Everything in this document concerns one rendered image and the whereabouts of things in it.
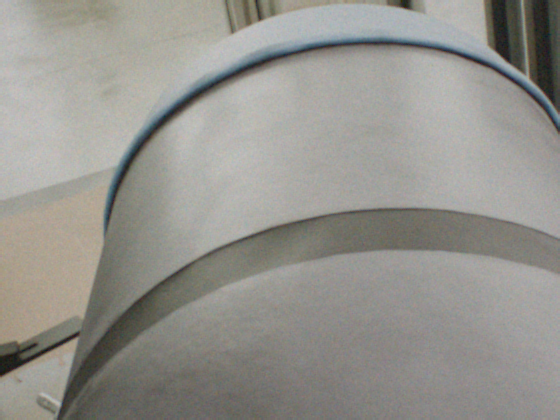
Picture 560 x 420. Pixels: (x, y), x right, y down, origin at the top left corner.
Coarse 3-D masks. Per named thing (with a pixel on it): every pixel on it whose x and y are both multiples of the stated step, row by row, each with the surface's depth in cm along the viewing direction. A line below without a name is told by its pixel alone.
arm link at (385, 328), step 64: (384, 256) 15; (448, 256) 15; (192, 320) 15; (256, 320) 14; (320, 320) 14; (384, 320) 13; (448, 320) 13; (512, 320) 13; (128, 384) 14; (192, 384) 14; (256, 384) 13; (320, 384) 13; (384, 384) 12; (448, 384) 12; (512, 384) 12
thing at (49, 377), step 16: (32, 368) 94; (48, 368) 93; (64, 368) 93; (0, 384) 93; (16, 384) 92; (32, 384) 92; (48, 384) 91; (64, 384) 91; (0, 400) 90; (16, 400) 90; (32, 400) 90; (0, 416) 88; (16, 416) 88; (32, 416) 88; (48, 416) 87
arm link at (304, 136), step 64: (192, 64) 26; (256, 64) 23; (320, 64) 22; (384, 64) 22; (448, 64) 22; (192, 128) 21; (256, 128) 20; (320, 128) 19; (384, 128) 19; (448, 128) 19; (512, 128) 20; (128, 192) 22; (192, 192) 19; (256, 192) 17; (320, 192) 17; (384, 192) 16; (448, 192) 17; (512, 192) 17; (128, 256) 19; (192, 256) 17; (256, 256) 16; (320, 256) 15; (512, 256) 15; (128, 320) 16
